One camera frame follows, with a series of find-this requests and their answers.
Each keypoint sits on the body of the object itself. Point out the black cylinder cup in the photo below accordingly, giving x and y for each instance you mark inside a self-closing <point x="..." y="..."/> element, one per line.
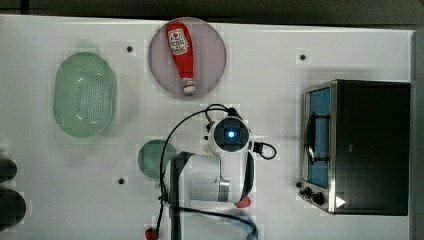
<point x="8" y="169"/>

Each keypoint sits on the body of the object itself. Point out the red strawberry toy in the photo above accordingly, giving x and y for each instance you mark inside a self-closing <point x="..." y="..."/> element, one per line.
<point x="151" y="234"/>

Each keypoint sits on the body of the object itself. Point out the blue bowl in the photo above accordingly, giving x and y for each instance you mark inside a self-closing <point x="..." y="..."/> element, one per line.
<point x="247" y="224"/>

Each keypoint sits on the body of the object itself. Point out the black cylinder container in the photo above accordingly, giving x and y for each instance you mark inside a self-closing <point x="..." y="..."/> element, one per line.
<point x="12" y="208"/>

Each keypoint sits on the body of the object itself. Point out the red plush apple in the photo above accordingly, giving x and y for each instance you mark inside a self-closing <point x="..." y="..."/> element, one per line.
<point x="244" y="203"/>

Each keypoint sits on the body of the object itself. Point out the green plastic colander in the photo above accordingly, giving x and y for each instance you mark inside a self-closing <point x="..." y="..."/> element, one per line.
<point x="84" y="95"/>

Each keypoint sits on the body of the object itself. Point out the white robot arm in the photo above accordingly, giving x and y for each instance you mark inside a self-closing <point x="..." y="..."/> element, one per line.
<point x="224" y="175"/>

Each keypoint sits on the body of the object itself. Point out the red plush ketchup bottle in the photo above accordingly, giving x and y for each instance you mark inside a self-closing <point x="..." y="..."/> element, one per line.
<point x="181" y="49"/>

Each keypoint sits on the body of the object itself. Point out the grey round plate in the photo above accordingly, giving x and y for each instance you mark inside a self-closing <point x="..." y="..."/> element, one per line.
<point x="209" y="58"/>

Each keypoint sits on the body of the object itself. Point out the black toaster oven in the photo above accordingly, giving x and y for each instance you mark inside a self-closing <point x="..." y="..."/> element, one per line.
<point x="356" y="147"/>

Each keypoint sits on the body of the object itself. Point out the green metal mug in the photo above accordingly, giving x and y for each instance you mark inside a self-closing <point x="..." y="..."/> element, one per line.
<point x="149" y="158"/>

